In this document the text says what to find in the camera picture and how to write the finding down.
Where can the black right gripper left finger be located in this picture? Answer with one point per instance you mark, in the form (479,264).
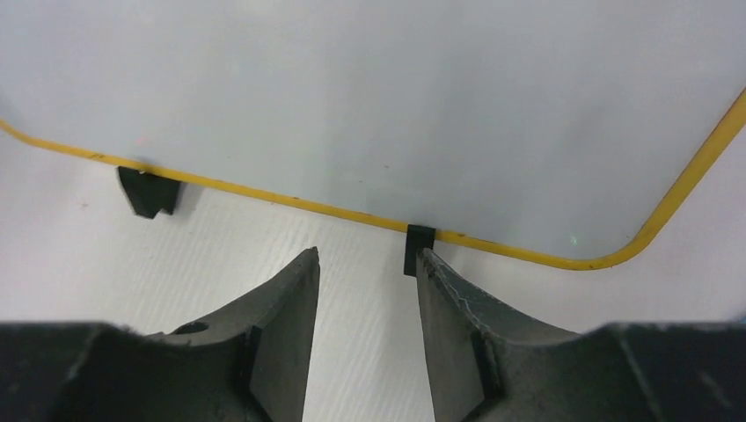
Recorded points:
(247,361)

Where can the black whiteboard foot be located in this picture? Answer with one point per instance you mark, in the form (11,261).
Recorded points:
(418,237)
(149,194)

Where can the yellow framed whiteboard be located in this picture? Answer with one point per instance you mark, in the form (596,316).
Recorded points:
(565,133)

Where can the black whiteboard left foot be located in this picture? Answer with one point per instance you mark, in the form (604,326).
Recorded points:
(149,194)

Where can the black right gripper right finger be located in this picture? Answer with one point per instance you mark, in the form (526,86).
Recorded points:
(487,361)

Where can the black whiteboard right foot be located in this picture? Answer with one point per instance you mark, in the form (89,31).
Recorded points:
(418,237)

